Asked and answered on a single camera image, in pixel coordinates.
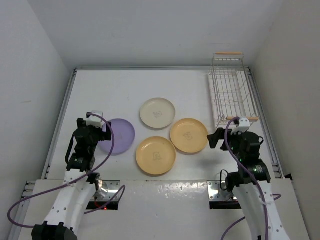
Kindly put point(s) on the cream white plate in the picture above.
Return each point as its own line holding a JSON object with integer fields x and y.
{"x": 157, "y": 113}

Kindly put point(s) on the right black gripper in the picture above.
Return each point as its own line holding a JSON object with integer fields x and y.
{"x": 213, "y": 139}

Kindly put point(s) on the purple plate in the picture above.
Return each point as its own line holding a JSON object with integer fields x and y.
{"x": 124, "y": 133}

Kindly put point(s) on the yellow plate front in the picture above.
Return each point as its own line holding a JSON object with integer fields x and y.
{"x": 156, "y": 155}

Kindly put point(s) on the yellow plate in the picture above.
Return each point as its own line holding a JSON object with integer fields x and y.
{"x": 189, "y": 135}
{"x": 156, "y": 155}

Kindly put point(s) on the metal base plate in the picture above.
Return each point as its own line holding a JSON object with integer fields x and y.
{"x": 106, "y": 189}
{"x": 216, "y": 194}

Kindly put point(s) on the wire dish rack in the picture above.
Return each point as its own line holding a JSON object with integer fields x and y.
{"x": 234, "y": 60}

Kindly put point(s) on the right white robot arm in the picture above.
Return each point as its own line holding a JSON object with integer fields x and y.
{"x": 251, "y": 183}

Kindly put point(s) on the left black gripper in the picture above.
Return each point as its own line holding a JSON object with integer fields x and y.
{"x": 103, "y": 135}

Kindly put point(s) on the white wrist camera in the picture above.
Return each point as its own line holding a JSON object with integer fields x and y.
{"x": 93, "y": 118}
{"x": 242, "y": 124}

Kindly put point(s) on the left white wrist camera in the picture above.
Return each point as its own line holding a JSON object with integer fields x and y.
{"x": 93, "y": 118}

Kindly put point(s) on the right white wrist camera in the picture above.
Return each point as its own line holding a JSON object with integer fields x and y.
{"x": 242, "y": 124}

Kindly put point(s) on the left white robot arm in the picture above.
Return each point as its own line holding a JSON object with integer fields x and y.
{"x": 80, "y": 182}

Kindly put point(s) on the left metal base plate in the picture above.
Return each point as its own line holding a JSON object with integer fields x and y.
{"x": 106, "y": 189}

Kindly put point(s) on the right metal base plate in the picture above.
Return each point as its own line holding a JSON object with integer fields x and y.
{"x": 216, "y": 194}

